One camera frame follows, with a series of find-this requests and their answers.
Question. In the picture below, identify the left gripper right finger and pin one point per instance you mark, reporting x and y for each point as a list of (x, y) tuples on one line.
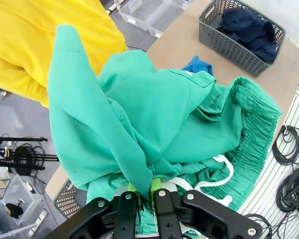
[(189, 219)]

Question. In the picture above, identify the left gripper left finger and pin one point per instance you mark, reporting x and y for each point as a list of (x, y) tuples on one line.
[(125, 219)]

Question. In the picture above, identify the blue shirt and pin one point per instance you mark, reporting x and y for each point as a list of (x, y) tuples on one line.
[(198, 65)]

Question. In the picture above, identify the small navy garment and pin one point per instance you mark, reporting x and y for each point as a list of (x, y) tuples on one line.
[(246, 27)]

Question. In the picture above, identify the grey plastic lattice basket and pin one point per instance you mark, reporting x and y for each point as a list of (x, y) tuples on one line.
[(67, 201), (229, 51)]

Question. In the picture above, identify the white ribbed panel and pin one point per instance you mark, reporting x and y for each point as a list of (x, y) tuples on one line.
[(266, 179)]

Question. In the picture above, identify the clear plastic storage bin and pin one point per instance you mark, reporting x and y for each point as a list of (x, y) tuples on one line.
[(169, 17), (139, 15), (22, 196)]

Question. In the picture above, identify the person in yellow hoodie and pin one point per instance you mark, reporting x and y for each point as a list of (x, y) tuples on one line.
[(40, 37)]

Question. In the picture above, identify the black camera tripod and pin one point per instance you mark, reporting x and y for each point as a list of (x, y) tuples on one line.
[(20, 156)]

